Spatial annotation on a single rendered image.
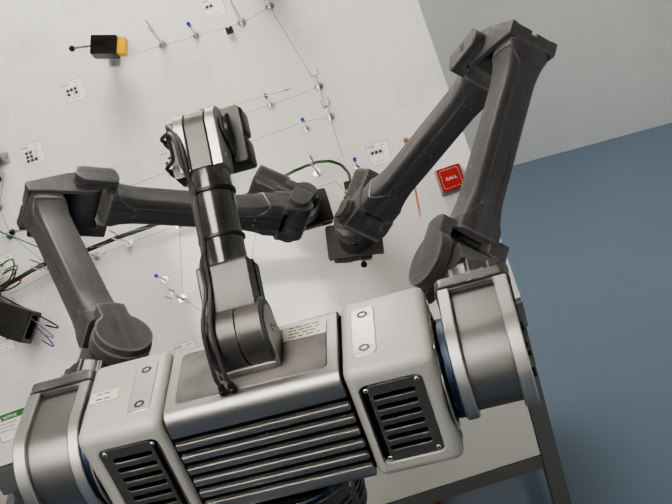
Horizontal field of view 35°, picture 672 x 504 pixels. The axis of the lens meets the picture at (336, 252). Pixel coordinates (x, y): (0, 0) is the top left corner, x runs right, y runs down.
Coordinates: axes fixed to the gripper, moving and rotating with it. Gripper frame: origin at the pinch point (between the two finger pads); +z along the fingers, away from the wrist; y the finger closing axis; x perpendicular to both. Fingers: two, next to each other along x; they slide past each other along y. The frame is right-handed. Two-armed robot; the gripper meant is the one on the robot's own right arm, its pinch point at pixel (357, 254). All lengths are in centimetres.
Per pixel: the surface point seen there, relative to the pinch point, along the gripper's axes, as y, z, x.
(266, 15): 14, 12, -61
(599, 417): -59, 122, 20
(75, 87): 58, 14, -52
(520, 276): -50, 176, -40
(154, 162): 42, 17, -32
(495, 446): -24, 56, 32
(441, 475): -11, 60, 37
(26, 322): 68, 9, 2
